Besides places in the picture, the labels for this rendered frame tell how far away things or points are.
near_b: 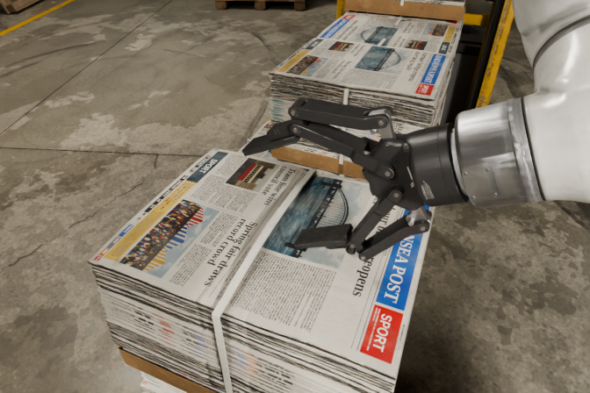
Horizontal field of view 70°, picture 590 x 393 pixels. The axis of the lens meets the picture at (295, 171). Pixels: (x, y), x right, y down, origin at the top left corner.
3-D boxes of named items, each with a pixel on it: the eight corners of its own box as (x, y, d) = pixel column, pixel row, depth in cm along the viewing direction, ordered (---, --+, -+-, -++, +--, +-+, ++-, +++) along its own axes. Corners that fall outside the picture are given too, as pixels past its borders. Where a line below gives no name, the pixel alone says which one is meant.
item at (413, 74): (269, 75, 96) (269, 71, 95) (314, 39, 117) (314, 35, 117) (432, 104, 84) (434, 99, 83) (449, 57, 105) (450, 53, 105)
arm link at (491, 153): (547, 225, 34) (469, 232, 37) (539, 165, 40) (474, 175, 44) (522, 126, 30) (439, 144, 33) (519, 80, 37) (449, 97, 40)
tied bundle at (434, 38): (310, 110, 131) (312, 37, 118) (339, 76, 153) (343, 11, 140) (434, 135, 119) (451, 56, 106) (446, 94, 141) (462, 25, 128)
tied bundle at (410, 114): (269, 160, 109) (266, 75, 95) (311, 111, 131) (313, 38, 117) (416, 196, 97) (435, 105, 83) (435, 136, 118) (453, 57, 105)
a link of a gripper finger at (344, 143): (390, 182, 40) (395, 171, 39) (285, 135, 42) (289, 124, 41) (398, 161, 43) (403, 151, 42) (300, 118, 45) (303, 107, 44)
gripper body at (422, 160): (445, 141, 34) (343, 162, 39) (472, 223, 37) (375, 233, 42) (453, 103, 40) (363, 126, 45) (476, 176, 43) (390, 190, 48)
